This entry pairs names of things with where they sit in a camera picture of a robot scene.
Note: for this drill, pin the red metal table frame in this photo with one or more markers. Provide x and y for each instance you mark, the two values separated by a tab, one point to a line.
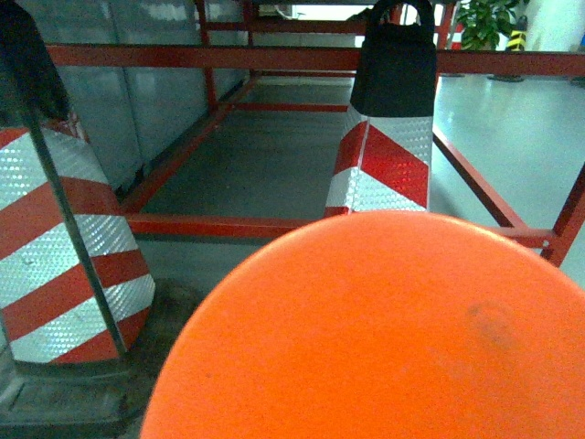
232	72

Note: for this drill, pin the red white traffic cone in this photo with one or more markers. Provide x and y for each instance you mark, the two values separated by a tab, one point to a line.
384	155

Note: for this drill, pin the red white cone left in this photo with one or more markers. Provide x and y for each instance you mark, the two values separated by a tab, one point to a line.
75	288

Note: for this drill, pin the orange cylindrical capacitor 4680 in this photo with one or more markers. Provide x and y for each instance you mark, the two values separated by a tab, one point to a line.
380	325

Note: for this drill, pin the yellow black striped bollard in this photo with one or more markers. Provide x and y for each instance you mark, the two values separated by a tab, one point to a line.
517	41

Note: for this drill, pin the potted green plant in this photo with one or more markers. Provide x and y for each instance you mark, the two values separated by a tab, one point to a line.
486	22

